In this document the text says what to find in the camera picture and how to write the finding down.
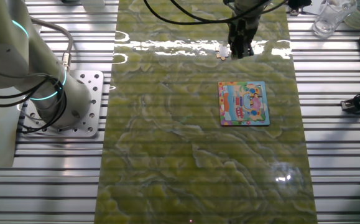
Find grey conduit cable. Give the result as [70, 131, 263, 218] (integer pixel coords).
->
[30, 17, 75, 73]

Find small puzzle piece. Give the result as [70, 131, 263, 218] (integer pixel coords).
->
[215, 44, 230, 61]

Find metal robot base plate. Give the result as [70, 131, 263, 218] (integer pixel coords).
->
[22, 70, 105, 139]

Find wrist mounted camera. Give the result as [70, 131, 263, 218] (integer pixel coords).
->
[287, 0, 313, 9]

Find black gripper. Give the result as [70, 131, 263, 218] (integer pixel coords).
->
[228, 15, 260, 60]

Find green marble pattern mat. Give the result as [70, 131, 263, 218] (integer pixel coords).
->
[94, 0, 319, 224]

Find camera mount clamp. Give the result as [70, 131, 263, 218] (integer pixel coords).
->
[340, 88, 360, 113]

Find colourful bus puzzle board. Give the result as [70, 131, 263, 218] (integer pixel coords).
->
[218, 81, 271, 127]

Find clear glass mug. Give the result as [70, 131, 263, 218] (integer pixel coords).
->
[312, 0, 358, 39]

